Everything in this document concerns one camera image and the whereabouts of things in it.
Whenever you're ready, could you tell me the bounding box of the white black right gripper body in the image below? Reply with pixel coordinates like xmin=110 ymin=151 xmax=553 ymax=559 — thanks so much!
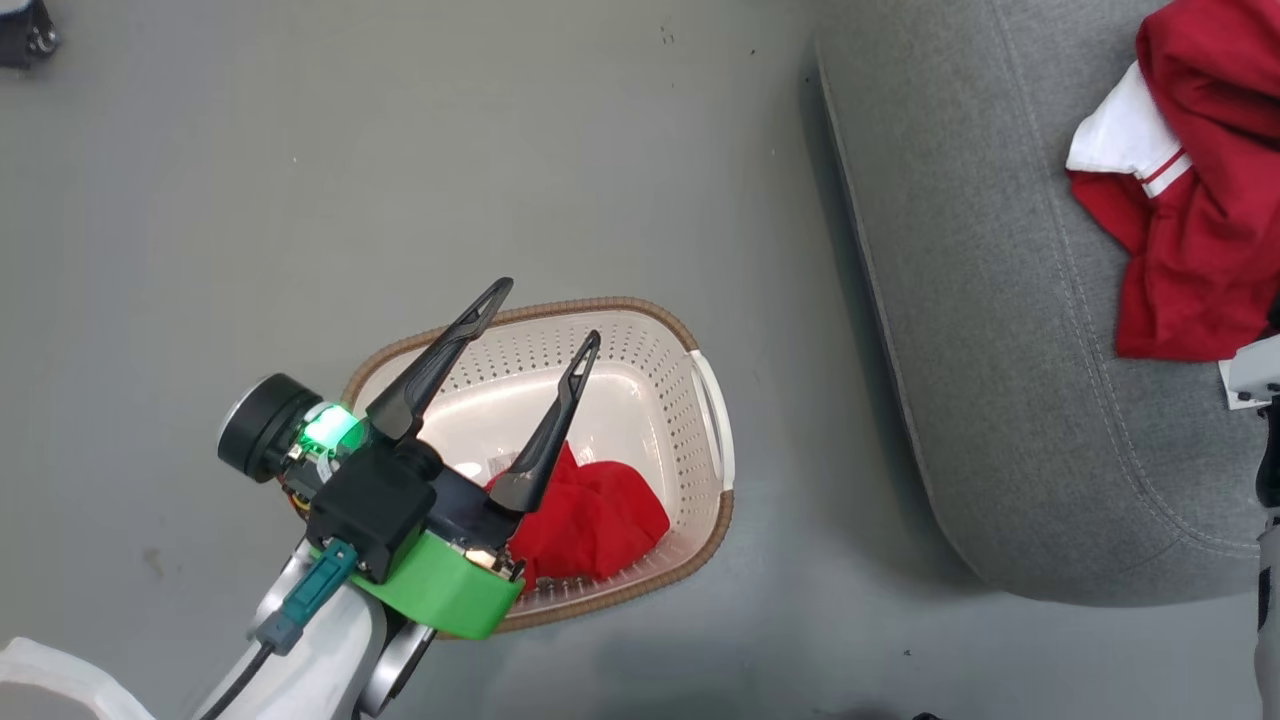
xmin=1218 ymin=335 xmax=1280 ymax=411

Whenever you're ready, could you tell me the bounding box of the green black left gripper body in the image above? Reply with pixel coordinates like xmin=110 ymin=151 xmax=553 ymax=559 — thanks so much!
xmin=218 ymin=374 xmax=526 ymax=641

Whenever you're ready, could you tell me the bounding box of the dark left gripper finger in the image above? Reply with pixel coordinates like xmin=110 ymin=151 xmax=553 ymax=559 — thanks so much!
xmin=487 ymin=331 xmax=602 ymax=516
xmin=366 ymin=278 xmax=514 ymax=442

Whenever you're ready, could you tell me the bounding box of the red garment with white sleeve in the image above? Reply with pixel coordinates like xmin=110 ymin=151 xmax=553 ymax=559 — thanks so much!
xmin=1065 ymin=0 xmax=1280 ymax=363

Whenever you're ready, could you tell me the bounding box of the grey fabric sofa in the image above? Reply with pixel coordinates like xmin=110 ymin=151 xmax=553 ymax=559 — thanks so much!
xmin=812 ymin=0 xmax=1280 ymax=608

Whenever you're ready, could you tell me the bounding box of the plain red garment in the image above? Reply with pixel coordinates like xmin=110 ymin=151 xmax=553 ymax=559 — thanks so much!
xmin=487 ymin=442 xmax=671 ymax=591

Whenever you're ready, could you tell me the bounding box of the white perforated laundry basket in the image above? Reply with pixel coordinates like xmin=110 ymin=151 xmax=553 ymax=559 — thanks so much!
xmin=340 ymin=296 xmax=736 ymax=636

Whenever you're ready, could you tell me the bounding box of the teal plug black camera cable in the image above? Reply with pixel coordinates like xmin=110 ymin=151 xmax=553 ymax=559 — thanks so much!
xmin=200 ymin=540 xmax=359 ymax=720

